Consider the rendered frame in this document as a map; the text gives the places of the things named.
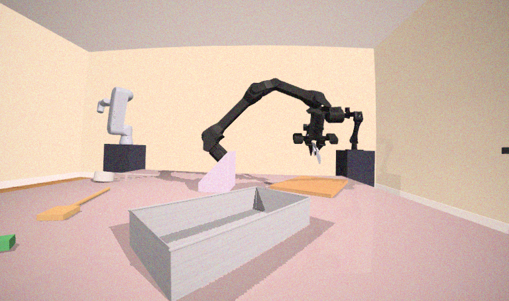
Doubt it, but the light wooden board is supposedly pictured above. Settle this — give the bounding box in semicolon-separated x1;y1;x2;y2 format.
270;176;348;198

